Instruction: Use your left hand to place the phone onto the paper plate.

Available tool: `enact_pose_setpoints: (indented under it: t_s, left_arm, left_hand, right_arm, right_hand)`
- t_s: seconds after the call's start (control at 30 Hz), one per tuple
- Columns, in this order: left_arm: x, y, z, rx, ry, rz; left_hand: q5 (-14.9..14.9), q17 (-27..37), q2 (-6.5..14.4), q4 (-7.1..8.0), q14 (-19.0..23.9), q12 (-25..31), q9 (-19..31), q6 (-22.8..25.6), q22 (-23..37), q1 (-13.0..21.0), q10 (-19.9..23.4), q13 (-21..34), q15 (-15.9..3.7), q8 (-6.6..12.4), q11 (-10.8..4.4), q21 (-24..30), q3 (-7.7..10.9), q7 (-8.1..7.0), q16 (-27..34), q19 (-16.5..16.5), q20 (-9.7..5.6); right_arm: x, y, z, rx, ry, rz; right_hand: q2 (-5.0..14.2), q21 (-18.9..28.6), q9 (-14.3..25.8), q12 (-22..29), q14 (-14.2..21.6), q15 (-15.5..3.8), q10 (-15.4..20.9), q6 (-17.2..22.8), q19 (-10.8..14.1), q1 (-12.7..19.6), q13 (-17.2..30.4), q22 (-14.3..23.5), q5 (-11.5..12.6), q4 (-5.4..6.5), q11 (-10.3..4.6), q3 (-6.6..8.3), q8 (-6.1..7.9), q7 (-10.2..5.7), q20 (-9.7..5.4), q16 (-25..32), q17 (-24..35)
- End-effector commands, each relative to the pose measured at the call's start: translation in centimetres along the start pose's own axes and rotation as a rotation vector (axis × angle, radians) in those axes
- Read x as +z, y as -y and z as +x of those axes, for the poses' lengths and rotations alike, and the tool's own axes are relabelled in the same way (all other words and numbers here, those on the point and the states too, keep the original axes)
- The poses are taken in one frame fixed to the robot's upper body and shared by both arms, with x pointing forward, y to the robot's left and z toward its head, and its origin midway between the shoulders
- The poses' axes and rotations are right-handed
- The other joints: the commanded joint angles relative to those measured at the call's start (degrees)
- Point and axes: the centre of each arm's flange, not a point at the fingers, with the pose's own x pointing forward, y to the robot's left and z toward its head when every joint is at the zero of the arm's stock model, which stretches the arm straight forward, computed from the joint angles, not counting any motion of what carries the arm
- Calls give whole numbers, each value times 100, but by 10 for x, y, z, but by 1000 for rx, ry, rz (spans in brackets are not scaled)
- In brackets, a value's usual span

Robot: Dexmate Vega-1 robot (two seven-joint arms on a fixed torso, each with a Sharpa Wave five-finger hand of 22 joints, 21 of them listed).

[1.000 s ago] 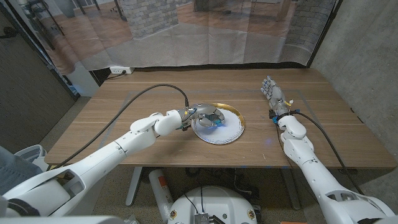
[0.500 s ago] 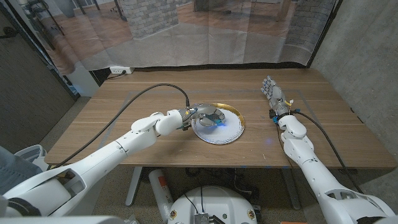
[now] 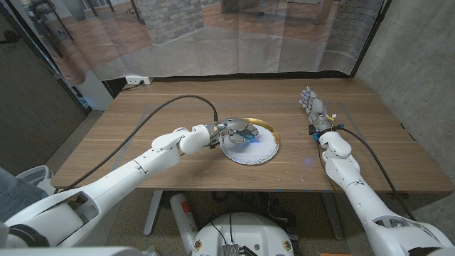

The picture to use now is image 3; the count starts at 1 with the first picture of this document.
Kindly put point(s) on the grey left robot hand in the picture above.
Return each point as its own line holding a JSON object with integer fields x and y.
{"x": 234, "y": 125}

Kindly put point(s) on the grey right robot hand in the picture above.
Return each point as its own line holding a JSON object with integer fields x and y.
{"x": 318, "y": 110}

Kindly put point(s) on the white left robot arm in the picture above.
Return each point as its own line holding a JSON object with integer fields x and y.
{"x": 142, "y": 165}

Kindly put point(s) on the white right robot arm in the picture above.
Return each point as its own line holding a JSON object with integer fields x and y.
{"x": 362, "y": 202}

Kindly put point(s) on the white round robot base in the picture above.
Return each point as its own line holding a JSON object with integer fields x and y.
{"x": 245, "y": 231}

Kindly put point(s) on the gold-rimmed white paper plate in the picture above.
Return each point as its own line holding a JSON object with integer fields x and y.
{"x": 263, "y": 149}

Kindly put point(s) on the printed room backdrop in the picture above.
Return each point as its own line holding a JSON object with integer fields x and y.
{"x": 213, "y": 46}

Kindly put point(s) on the white table leg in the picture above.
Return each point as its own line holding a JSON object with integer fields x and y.
{"x": 333, "y": 217}
{"x": 153, "y": 213}

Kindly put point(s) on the white power strip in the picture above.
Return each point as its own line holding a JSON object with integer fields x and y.
{"x": 136, "y": 79}

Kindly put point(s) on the white cylinder with orange label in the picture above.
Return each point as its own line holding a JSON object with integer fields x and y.
{"x": 183, "y": 220}

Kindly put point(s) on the white sneaker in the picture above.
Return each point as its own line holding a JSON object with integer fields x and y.
{"x": 35, "y": 175}

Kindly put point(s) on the white robot torso edge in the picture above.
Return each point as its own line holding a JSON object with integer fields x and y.
{"x": 71, "y": 251}

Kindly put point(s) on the person's leg in jeans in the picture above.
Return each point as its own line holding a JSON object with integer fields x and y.
{"x": 16, "y": 193}

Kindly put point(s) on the black backdrop frame pole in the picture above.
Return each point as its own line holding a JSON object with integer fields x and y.
{"x": 65, "y": 83}
{"x": 372, "y": 37}

